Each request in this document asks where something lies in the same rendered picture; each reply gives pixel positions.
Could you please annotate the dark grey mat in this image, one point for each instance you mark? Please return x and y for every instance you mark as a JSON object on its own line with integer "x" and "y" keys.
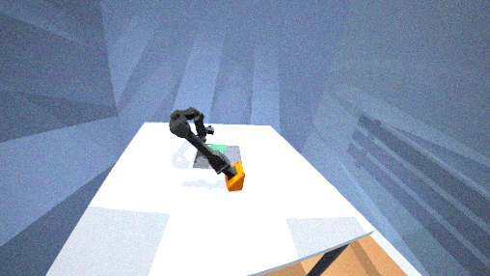
{"x": 232, "y": 153}

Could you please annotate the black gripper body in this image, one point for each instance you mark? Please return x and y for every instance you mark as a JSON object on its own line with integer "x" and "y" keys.
{"x": 200, "y": 133}

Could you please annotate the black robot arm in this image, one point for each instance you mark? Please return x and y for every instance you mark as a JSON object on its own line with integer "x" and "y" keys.
{"x": 179, "y": 126}

